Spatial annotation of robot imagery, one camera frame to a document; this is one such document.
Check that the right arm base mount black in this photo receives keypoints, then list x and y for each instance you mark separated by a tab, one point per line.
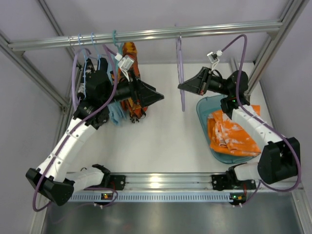
227	182

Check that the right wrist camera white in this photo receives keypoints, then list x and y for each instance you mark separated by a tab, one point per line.
213	58

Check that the left aluminium frame post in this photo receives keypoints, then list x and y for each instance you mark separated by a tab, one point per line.
31	71

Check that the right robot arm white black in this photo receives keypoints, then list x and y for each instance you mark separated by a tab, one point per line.
280	156

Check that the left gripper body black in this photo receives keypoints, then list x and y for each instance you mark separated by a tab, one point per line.
137	91

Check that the camouflage orange trousers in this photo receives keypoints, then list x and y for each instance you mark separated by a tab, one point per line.
123	94

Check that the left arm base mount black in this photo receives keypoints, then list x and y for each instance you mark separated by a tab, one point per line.
110	182

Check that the empty lilac plastic hanger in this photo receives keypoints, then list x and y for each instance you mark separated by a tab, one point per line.
73	80

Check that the aluminium frame post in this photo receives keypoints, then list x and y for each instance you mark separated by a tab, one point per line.
31	71
288	18

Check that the light blue wire hanger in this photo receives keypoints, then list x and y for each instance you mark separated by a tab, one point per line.
97	51
86	53

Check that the orange tie-dye trousers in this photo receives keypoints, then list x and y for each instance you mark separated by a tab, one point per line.
229	138

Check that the black white patterned trousers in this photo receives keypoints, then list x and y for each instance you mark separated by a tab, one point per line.
87	70

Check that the lilac plastic hanger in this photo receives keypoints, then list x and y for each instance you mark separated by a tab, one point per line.
73	80
180	69

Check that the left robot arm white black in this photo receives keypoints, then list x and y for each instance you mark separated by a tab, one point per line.
90	115

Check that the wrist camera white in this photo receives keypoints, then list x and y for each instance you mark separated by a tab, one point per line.
124	64
213	58

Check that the right aluminium frame post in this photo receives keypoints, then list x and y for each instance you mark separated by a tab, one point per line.
288	18

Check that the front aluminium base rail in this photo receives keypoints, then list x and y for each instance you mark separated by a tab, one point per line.
158	181

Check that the aluminium hanging rail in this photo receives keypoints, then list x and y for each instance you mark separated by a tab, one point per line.
152	34

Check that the slotted grey cable duct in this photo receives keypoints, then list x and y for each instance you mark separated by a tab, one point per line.
153	197

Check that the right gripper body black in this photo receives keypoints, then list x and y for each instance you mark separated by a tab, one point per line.
204	81

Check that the light blue trousers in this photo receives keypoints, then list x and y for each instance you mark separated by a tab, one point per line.
117	114

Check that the teal transparent plastic tub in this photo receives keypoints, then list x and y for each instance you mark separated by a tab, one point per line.
204	108

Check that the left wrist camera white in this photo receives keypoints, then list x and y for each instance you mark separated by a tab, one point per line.
124	64

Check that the dark navy trousers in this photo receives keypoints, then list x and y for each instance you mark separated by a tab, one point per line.
102	65

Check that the teal plastic hanger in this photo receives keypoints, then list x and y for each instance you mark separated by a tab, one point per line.
117	48

